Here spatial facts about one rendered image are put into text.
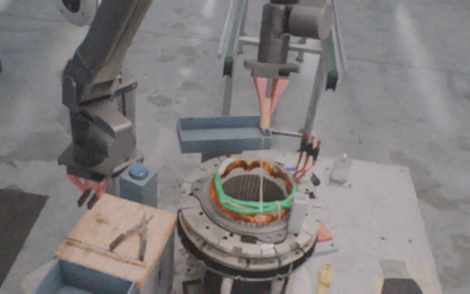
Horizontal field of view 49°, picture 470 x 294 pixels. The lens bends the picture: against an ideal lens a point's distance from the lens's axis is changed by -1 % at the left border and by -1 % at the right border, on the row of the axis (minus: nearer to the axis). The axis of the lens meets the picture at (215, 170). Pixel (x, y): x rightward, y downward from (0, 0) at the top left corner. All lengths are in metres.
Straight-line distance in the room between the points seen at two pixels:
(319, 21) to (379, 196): 0.93
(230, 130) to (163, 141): 1.66
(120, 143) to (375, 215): 1.03
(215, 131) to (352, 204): 0.52
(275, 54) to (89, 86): 0.35
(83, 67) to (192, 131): 0.68
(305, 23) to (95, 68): 0.37
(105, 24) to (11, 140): 2.49
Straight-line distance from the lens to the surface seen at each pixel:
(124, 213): 1.15
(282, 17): 0.98
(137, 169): 1.29
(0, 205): 2.78
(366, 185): 1.78
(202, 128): 1.47
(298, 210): 1.06
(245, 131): 1.48
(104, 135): 0.84
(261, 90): 0.99
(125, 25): 0.75
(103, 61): 0.79
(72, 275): 1.10
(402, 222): 1.70
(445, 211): 3.09
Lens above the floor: 1.88
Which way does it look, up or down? 40 degrees down
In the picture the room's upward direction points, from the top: 6 degrees clockwise
